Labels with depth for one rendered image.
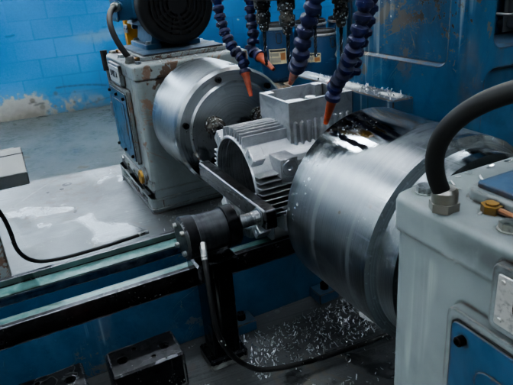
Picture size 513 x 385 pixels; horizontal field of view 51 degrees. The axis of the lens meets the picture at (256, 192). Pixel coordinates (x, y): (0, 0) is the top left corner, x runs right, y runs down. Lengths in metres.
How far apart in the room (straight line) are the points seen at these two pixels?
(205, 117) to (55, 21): 5.24
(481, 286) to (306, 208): 0.27
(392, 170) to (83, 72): 5.85
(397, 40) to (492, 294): 0.66
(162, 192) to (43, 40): 5.03
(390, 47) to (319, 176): 0.44
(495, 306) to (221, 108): 0.77
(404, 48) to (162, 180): 0.65
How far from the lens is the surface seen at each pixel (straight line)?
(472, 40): 0.88
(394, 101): 0.83
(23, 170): 1.01
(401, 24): 0.99
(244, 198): 0.79
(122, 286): 0.84
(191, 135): 1.06
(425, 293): 0.48
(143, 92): 1.25
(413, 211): 0.45
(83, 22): 6.26
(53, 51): 6.27
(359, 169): 0.59
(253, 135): 0.83
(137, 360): 0.79
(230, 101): 1.08
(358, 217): 0.57
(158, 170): 1.30
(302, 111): 0.85
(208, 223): 0.71
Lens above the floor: 1.34
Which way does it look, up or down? 23 degrees down
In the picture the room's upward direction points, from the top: 5 degrees counter-clockwise
